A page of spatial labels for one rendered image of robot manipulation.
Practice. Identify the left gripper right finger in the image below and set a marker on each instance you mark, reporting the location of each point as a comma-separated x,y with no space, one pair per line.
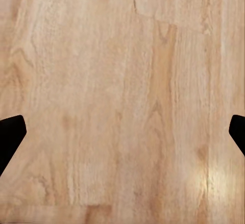
237,131

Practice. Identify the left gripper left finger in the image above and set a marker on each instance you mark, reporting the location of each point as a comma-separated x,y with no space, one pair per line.
12,133

